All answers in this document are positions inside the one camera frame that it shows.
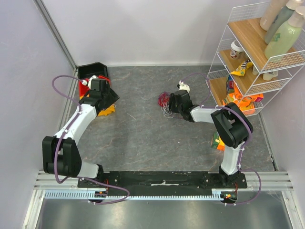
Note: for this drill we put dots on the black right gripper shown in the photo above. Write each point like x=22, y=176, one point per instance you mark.
x=172, y=105

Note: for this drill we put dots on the black plastic bin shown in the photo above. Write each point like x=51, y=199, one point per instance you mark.
x=97, y=68

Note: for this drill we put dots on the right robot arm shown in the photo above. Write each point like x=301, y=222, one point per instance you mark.
x=233, y=127

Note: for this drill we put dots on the beige bottle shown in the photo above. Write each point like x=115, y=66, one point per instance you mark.
x=271, y=12

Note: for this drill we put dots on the yellow snack bag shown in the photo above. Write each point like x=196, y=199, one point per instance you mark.
x=242, y=68

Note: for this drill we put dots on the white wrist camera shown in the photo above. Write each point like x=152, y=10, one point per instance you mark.
x=88, y=82
x=182, y=86

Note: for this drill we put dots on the orange snack boxes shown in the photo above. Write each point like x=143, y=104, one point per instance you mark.
x=245, y=103

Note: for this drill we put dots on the colourful small carton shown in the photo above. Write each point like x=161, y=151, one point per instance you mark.
x=229, y=85

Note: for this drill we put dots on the grey green bottle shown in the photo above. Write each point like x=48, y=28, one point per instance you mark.
x=284, y=14

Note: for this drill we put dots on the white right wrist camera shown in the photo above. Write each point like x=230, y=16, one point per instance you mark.
x=182, y=86

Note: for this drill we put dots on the paper coffee cup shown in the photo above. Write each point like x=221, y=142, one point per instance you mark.
x=236, y=51

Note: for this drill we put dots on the small white bottle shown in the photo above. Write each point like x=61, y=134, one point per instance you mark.
x=266, y=76

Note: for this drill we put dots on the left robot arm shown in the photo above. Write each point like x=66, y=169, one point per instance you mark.
x=60, y=152

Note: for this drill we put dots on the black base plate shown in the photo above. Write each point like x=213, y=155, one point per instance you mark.
x=165, y=182

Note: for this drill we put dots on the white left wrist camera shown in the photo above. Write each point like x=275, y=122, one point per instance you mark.
x=88, y=82

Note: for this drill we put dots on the red plastic bin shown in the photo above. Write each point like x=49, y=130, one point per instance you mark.
x=84, y=88

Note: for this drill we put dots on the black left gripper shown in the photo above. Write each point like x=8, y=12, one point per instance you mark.
x=113, y=97

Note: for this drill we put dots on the green orange box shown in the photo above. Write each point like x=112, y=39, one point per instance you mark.
x=216, y=142

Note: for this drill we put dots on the slotted cable duct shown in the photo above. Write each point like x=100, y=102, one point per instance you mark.
x=95, y=195

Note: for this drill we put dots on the white wire shelf rack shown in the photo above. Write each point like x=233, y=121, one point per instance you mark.
x=243, y=25

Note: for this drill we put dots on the green lotion bottle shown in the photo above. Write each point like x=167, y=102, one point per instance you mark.
x=286, y=35

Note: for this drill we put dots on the yellow plastic bin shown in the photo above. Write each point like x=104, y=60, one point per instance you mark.
x=107, y=111

